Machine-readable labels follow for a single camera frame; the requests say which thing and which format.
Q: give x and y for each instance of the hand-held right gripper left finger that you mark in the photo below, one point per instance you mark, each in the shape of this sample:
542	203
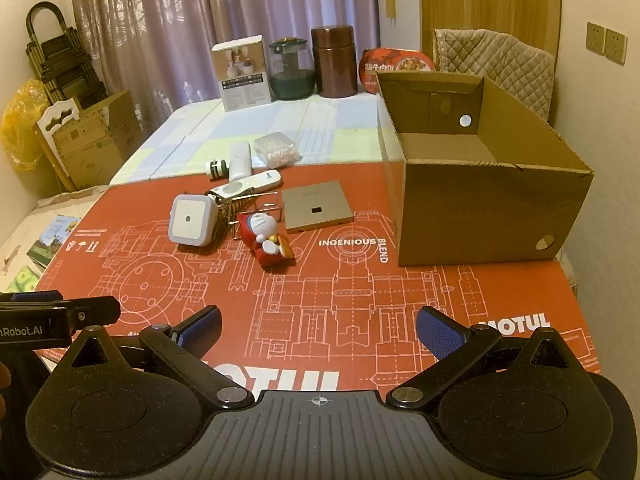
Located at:
200	329

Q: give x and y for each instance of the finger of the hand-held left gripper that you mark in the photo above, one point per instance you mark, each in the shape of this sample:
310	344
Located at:
92	310
35	296

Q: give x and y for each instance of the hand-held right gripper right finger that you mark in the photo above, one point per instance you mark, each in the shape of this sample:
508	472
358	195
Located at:
440	334

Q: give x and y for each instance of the tortoiseshell hair claw clip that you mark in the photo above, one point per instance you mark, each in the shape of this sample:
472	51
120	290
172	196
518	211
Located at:
225	217

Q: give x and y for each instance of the brown cardboard box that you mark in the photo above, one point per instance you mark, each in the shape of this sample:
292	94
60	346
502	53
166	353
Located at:
475	210

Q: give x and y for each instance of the white remote control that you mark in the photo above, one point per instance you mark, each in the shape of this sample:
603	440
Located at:
245	185

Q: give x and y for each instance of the gold router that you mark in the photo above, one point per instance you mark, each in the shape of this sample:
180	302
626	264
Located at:
315	200

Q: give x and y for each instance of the white rectangular stick device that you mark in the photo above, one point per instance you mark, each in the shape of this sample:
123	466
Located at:
240	160

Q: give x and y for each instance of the clear floss pick box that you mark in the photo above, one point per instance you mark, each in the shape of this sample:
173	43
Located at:
277	150

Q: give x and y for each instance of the person's left hand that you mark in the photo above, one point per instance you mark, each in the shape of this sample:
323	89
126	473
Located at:
4	375

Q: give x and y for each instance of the green picture book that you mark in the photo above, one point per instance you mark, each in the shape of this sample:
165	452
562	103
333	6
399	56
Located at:
22	277

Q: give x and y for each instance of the illustrated book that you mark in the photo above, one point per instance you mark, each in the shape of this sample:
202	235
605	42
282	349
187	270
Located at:
52	240

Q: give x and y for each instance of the white square night light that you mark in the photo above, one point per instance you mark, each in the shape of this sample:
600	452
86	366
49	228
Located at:
192	217

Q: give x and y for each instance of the blue cat figure toy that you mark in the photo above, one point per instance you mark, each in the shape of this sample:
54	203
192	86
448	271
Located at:
260	232

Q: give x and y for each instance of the small white green-banded bottle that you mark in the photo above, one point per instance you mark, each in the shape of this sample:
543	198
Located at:
217	169

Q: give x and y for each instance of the flattened cardboard cartons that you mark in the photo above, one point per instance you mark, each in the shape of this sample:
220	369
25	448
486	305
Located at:
100	140

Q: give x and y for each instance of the yellow plastic bag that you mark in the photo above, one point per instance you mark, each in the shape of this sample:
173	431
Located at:
17	125

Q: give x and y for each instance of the white carved board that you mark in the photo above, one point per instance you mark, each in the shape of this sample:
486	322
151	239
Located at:
50	120

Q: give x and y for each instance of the pastel checkered tablecloth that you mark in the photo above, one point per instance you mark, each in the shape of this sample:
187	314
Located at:
325	130

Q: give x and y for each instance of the dark folding step ladder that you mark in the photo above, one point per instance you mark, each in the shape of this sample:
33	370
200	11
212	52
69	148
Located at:
60	55

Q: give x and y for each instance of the white product box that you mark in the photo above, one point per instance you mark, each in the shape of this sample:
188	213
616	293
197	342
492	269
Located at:
242	72

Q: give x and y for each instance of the green glass jar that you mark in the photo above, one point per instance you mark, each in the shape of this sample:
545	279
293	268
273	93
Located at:
292	77

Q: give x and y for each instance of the red instant meal bowl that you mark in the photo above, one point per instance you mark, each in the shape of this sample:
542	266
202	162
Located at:
395	62

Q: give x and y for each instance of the beige quilted cover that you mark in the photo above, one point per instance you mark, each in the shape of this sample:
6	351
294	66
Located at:
500	60

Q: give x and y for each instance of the brown cylindrical canister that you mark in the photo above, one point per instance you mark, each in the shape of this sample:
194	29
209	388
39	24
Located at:
334	62

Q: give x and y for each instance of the mauve curtain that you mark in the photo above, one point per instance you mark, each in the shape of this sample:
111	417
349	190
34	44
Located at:
175	20

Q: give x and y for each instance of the beige wall socket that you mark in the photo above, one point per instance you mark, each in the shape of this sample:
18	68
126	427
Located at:
616	46
596	37

